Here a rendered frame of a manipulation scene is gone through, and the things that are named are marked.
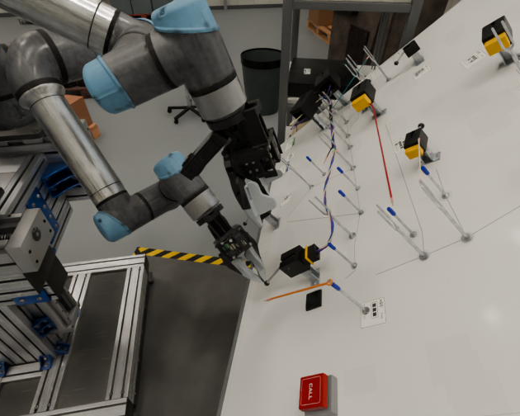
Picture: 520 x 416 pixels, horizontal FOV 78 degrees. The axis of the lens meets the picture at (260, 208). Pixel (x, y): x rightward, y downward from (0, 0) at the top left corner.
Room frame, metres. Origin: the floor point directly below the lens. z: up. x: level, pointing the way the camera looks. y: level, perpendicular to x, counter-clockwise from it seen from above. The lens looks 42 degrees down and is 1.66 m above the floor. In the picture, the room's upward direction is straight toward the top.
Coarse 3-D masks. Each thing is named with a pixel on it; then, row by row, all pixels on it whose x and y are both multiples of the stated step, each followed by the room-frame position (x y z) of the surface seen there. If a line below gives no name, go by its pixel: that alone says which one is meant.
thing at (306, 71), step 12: (300, 60) 1.72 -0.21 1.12; (312, 60) 1.72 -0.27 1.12; (324, 60) 1.72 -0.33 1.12; (336, 60) 1.72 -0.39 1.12; (300, 72) 1.56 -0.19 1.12; (312, 72) 1.56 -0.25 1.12; (336, 72) 1.56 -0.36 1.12; (348, 72) 1.56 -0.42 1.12; (288, 84) 1.42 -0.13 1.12; (300, 84) 1.42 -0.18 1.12; (312, 84) 1.41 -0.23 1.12
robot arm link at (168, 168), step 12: (168, 156) 0.59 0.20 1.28; (180, 156) 0.60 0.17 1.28; (156, 168) 0.58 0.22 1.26; (168, 168) 0.57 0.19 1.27; (180, 168) 0.57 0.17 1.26; (168, 180) 0.56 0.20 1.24; (180, 180) 0.55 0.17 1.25; (192, 180) 0.56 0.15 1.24; (168, 192) 0.56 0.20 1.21; (180, 192) 0.54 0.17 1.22; (192, 192) 0.54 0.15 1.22; (180, 204) 0.54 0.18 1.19
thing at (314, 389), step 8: (304, 376) 0.22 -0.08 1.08; (312, 376) 0.21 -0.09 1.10; (320, 376) 0.21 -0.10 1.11; (304, 384) 0.20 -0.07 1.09; (312, 384) 0.20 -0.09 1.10; (320, 384) 0.20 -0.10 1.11; (304, 392) 0.19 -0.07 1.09; (312, 392) 0.19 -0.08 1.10; (320, 392) 0.18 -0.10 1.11; (304, 400) 0.18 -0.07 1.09; (312, 400) 0.18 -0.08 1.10; (320, 400) 0.17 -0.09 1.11; (304, 408) 0.17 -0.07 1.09; (312, 408) 0.17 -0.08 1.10; (320, 408) 0.16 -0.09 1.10
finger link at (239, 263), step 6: (240, 258) 0.49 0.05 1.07; (234, 264) 0.48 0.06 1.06; (240, 264) 0.46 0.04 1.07; (240, 270) 0.47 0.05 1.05; (246, 270) 0.47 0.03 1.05; (252, 270) 0.47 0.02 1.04; (246, 276) 0.46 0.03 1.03; (252, 276) 0.46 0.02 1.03; (258, 276) 0.46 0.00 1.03; (258, 282) 0.45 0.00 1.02
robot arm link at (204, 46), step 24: (192, 0) 0.46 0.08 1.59; (168, 24) 0.44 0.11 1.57; (192, 24) 0.44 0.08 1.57; (216, 24) 0.48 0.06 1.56; (168, 48) 0.44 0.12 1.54; (192, 48) 0.44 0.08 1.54; (216, 48) 0.45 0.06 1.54; (168, 72) 0.43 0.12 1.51; (192, 72) 0.44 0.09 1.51; (216, 72) 0.44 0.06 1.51; (192, 96) 0.45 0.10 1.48
